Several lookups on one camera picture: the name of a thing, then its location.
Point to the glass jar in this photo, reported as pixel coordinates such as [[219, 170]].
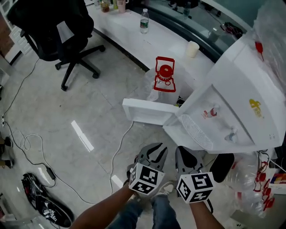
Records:
[[105, 6]]

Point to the cream paper cup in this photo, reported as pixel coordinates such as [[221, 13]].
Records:
[[192, 49]]

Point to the person's right forearm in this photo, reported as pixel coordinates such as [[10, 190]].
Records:
[[204, 217]]

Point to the grey flat board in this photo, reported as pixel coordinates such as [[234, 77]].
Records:
[[257, 219]]

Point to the white drip tray grille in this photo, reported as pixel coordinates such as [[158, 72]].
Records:
[[196, 132]]

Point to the small plastic water bottle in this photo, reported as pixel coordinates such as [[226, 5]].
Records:
[[144, 22]]

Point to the person's legs in jeans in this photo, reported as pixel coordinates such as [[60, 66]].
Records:
[[165, 214]]

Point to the white window ledge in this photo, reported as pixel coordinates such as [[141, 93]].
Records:
[[125, 29]]

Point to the black power adapter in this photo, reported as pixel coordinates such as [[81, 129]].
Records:
[[51, 172]]

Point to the blue dispenser tap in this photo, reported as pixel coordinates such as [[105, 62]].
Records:
[[231, 135]]

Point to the person's white shoe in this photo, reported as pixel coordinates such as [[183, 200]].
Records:
[[165, 189]]

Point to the white water dispenser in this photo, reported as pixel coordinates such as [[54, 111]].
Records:
[[234, 85]]

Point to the green bottle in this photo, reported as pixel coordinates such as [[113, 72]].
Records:
[[115, 4]]

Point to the colourful printed box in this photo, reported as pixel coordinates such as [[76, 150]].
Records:
[[279, 182]]

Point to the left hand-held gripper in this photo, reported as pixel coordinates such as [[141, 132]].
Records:
[[145, 179]]

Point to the person's left forearm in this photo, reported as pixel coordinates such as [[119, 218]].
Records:
[[102, 210]]

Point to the white power strip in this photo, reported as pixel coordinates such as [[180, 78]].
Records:
[[2, 121]]

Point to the black framed window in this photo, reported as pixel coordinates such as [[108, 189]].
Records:
[[201, 26]]

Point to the pink tumbler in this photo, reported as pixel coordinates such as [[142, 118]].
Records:
[[122, 6]]

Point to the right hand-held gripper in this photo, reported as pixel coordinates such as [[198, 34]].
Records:
[[196, 187]]

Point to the black office chair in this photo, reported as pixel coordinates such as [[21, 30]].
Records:
[[44, 26]]

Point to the pile of clear plastic jugs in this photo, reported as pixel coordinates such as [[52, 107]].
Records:
[[243, 179]]

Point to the red dispenser tap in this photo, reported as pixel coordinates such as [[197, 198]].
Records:
[[213, 111]]

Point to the white shelf unit with drawers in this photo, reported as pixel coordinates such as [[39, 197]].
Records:
[[20, 38]]

